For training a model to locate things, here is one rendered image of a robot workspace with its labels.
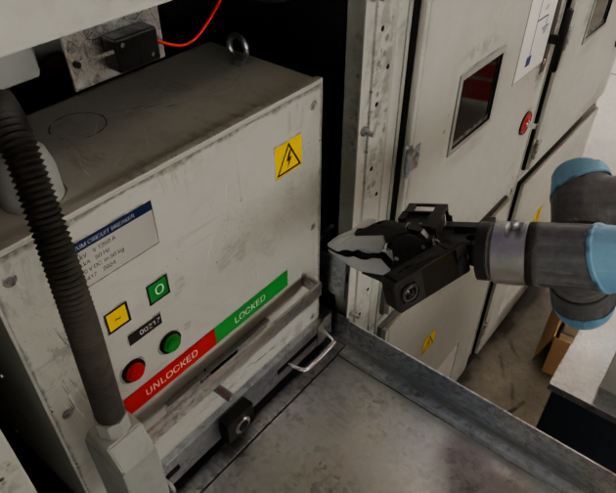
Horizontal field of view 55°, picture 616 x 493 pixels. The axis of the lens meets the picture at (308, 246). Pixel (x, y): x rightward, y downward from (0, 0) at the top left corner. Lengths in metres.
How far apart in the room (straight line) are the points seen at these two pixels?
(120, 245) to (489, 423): 0.69
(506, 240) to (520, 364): 1.67
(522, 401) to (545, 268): 1.57
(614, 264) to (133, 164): 0.52
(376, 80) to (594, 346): 0.82
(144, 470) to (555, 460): 0.65
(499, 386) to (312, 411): 1.28
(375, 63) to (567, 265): 0.37
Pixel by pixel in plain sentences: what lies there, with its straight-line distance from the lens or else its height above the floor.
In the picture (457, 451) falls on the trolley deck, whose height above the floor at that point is 0.85.
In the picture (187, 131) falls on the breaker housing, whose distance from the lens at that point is 0.73.
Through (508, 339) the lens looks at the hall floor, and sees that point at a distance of 2.43.
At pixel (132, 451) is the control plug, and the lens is 0.70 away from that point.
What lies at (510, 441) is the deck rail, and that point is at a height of 0.85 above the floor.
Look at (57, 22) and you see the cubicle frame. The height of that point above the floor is 1.58.
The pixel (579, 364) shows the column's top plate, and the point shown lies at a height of 0.75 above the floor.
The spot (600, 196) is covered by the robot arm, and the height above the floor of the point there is 1.30.
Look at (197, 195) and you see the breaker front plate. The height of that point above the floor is 1.33.
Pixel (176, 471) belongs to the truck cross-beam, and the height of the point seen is 0.89.
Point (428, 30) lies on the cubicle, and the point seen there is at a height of 1.42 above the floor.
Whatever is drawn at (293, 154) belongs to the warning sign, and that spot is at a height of 1.30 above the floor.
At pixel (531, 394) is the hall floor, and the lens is 2.28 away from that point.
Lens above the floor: 1.74
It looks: 40 degrees down
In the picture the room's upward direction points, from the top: straight up
